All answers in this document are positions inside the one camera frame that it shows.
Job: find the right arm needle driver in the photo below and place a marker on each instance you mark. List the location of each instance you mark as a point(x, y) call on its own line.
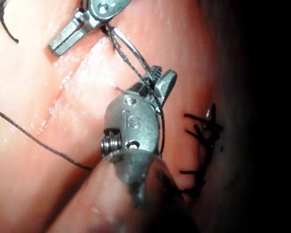
point(133, 121)

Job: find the right arm needle driver jaw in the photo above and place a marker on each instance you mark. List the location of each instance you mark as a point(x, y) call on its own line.
point(156, 72)
point(168, 82)

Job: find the left arm needle driver jaw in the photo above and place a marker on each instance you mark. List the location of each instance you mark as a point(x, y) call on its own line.
point(68, 31)
point(75, 37)

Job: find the left arm needle driver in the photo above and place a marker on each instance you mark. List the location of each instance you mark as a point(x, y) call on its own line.
point(106, 8)

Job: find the curved steel needle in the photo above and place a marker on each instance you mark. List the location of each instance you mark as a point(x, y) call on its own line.
point(135, 49)

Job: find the dark right arm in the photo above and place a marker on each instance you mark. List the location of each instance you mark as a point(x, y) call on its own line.
point(99, 206)

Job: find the tissue pad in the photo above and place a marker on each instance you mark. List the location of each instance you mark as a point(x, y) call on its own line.
point(38, 85)

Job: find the short black thread piece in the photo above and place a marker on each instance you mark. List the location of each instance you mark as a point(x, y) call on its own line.
point(6, 28)

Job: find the black stitching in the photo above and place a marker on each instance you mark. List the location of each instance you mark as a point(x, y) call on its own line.
point(203, 136)

